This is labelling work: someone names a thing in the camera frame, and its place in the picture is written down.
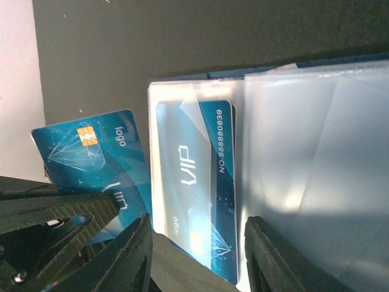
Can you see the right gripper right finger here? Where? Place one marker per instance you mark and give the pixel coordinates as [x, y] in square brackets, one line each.
[274, 264]

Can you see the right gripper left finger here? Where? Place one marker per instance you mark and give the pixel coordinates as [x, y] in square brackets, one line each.
[123, 265]

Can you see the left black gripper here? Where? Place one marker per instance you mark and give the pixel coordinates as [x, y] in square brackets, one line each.
[40, 243]

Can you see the single blue vip card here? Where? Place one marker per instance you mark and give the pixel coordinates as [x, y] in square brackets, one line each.
[99, 154]

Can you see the blue card holder wallet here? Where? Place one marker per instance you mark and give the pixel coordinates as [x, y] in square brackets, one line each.
[310, 157]

